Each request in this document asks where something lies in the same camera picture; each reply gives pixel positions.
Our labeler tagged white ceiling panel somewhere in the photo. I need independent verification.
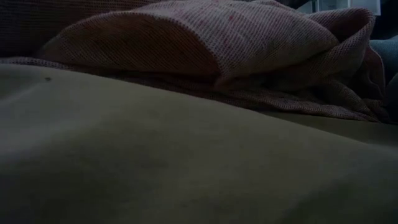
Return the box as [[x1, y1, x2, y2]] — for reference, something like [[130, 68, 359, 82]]
[[317, 0, 382, 16]]

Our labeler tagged pink garment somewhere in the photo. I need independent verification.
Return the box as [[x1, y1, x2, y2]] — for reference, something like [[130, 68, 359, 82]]
[[0, 0, 391, 123]]

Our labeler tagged beige shirt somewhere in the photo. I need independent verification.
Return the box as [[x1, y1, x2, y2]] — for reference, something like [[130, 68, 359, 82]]
[[0, 63, 398, 224]]

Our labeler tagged blue denim garment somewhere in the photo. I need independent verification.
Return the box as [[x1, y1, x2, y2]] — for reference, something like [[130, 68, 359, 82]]
[[369, 35, 398, 124]]

